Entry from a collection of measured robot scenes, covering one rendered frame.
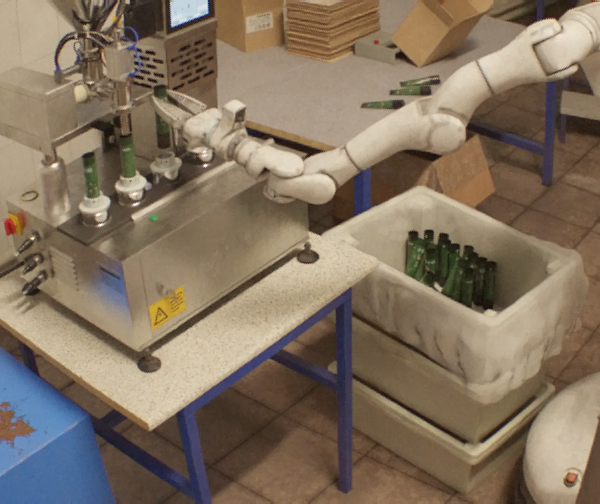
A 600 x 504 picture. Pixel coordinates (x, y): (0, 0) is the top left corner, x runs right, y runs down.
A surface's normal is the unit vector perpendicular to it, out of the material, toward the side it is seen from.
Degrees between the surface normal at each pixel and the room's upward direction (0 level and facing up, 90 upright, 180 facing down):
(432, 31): 90
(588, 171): 0
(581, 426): 0
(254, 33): 90
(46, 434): 0
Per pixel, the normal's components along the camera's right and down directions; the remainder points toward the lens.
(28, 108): -0.63, 0.43
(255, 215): 0.77, 0.31
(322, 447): -0.04, -0.85
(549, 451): -0.58, -0.68
